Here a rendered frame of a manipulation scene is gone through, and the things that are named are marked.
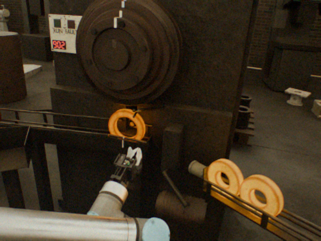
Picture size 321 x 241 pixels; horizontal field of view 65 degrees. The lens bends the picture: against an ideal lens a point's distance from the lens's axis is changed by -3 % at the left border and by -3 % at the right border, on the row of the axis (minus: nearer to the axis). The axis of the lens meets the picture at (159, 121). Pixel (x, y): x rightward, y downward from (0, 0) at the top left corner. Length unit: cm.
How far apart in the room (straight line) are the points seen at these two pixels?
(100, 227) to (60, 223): 10
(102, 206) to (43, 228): 24
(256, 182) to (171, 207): 41
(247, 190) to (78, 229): 58
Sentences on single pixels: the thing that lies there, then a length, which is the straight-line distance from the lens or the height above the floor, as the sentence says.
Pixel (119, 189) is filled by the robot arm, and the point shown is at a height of 74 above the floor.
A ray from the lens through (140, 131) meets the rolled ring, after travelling 123.
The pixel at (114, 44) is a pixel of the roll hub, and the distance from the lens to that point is 103.
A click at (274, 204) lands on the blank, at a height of 74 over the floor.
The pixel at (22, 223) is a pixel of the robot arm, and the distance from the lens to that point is 68.
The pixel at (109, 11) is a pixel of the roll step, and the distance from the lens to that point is 109.
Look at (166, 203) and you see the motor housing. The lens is 118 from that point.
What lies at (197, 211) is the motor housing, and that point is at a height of 51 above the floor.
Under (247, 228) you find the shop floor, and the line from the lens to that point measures 192.
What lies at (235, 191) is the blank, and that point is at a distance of 102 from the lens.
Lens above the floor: 130
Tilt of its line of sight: 24 degrees down
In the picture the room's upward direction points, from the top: 4 degrees clockwise
